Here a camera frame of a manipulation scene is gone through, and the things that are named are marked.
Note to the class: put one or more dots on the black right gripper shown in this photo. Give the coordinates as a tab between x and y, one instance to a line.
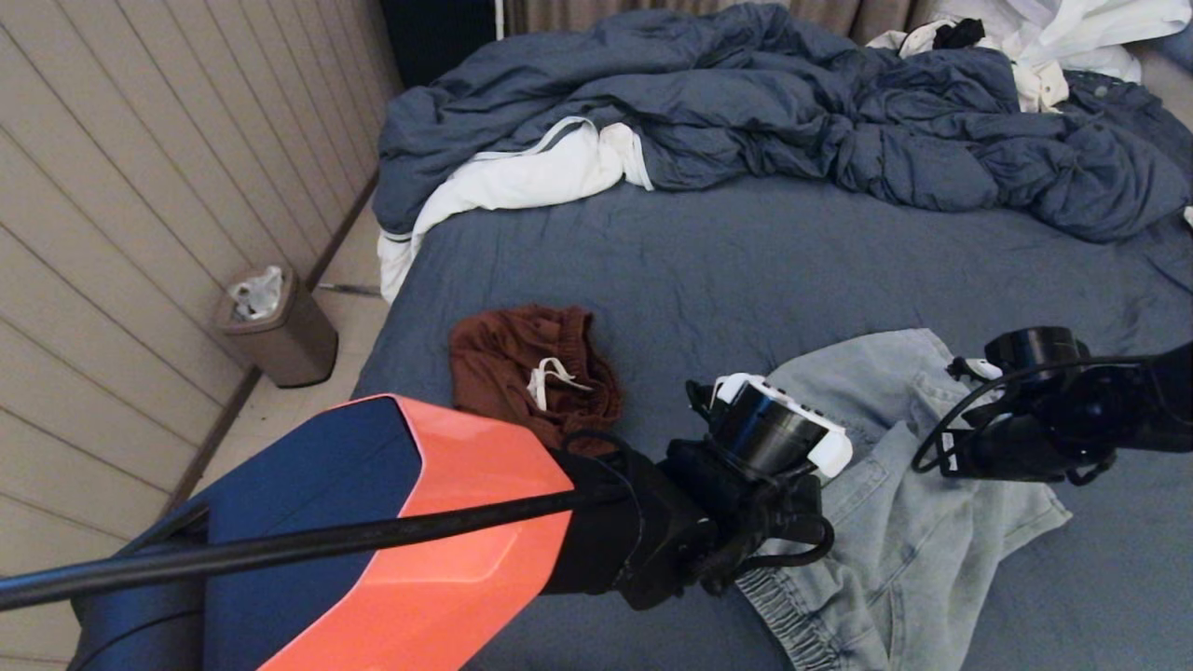
1025	438

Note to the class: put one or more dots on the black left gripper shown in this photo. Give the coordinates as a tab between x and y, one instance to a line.
746	522

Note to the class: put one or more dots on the light blue denim shorts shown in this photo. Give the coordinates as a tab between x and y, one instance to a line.
913	540

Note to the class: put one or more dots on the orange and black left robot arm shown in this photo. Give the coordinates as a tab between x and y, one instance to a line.
447	596

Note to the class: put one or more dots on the bed with blue sheet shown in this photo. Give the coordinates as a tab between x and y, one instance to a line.
699	280

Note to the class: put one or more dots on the dark blue denim garment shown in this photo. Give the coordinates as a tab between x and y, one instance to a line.
1123	98

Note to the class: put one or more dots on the small black garment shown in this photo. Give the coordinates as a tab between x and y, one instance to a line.
958	34

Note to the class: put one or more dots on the white crumpled clothing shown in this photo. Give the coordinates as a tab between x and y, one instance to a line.
1062	28

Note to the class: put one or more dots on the blue pillow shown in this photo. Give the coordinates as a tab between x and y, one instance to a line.
1179	45

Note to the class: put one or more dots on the dark blue crumpled duvet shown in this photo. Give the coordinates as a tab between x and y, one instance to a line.
746	98

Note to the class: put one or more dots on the thin metal rod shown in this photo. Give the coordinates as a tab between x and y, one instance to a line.
349	289

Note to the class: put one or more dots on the brown trash bin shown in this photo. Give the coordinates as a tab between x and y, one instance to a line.
294	345

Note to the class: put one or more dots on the beige curtain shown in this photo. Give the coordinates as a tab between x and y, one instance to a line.
559	11

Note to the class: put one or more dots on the dark cabinet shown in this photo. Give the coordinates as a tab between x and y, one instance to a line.
433	37

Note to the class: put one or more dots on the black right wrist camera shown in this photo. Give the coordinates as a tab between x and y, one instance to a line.
1035	349

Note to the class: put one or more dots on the black and white left wrist camera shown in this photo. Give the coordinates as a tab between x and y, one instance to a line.
774	429

